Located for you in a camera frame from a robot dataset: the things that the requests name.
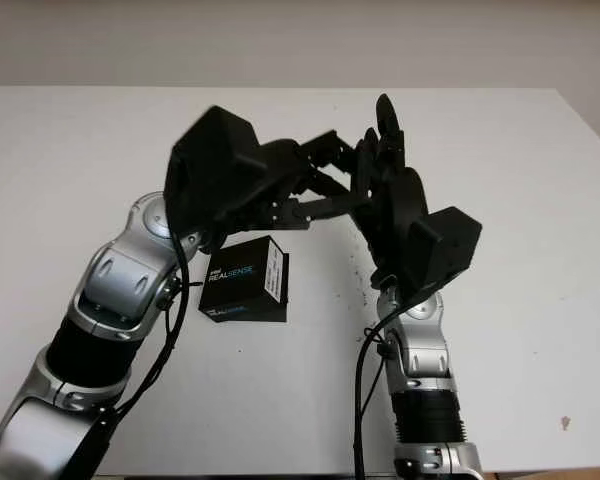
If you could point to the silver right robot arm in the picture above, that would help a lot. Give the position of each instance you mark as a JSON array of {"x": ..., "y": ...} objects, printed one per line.
[{"x": 425, "y": 375}]

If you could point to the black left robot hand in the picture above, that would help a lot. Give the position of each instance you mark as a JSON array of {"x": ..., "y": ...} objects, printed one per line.
[{"x": 280, "y": 190}]

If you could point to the black RealSense box lid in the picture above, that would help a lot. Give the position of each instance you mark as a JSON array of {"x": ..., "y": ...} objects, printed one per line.
[{"x": 240, "y": 275}]

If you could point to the black box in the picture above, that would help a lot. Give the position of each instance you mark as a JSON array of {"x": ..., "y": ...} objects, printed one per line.
[{"x": 260, "y": 315}]

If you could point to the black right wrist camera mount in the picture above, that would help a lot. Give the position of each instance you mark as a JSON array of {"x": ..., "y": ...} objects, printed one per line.
[{"x": 445, "y": 240}]

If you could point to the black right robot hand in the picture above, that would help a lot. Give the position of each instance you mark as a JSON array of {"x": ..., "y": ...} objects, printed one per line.
[{"x": 395, "y": 210}]

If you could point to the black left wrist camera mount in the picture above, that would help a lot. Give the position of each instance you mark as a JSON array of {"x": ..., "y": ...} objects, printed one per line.
[{"x": 210, "y": 170}]

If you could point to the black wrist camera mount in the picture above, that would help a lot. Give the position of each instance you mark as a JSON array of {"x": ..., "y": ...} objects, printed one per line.
[
  {"x": 445, "y": 240},
  {"x": 210, "y": 170}
]

